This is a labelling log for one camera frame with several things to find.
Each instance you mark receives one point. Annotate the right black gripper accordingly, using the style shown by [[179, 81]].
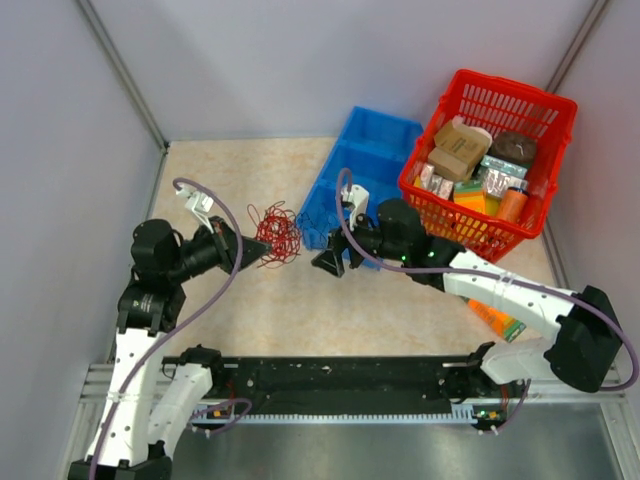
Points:
[[328, 259]]

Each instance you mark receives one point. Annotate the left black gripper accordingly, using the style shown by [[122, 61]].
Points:
[[225, 241]]

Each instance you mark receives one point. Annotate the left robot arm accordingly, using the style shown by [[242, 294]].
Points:
[[138, 434]]

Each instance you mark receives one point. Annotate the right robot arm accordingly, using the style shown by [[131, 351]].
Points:
[[579, 334]]

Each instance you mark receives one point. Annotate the silver foil packets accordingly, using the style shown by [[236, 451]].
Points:
[[429, 181]]

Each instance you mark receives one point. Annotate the lower brown cardboard box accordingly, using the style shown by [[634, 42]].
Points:
[[449, 167]]

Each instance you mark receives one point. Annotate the brown cardboard box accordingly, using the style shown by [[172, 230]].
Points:
[[449, 167], [465, 143]]

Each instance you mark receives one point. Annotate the yellow sponge pack in basket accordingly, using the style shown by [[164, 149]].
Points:
[[471, 195]]

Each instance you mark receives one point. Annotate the teal tissue pack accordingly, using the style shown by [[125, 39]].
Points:
[[498, 175]]

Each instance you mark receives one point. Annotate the upper brown cardboard box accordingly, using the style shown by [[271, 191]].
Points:
[[465, 143]]

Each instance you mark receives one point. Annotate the orange yellow sponge pack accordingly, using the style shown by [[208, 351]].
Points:
[[505, 326]]

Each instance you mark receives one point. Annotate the orange bottle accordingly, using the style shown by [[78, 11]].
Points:
[[512, 204]]

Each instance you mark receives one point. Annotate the dark brown round item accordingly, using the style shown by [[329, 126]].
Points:
[[514, 147]]

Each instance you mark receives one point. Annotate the red plastic basket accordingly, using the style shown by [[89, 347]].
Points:
[[494, 104]]

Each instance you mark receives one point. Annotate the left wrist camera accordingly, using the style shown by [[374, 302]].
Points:
[[197, 202]]

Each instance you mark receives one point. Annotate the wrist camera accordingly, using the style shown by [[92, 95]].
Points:
[[355, 199], [197, 202]]

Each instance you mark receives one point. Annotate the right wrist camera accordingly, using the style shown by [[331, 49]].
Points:
[[355, 199]]

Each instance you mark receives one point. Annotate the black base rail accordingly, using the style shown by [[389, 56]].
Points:
[[358, 386]]

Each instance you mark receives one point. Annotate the left aluminium corner post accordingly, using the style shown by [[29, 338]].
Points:
[[121, 71]]

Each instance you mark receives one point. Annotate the aluminium corner post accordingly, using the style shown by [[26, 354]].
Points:
[[121, 71], [589, 25]]

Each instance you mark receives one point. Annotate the right aluminium corner post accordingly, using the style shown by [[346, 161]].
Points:
[[589, 25]]

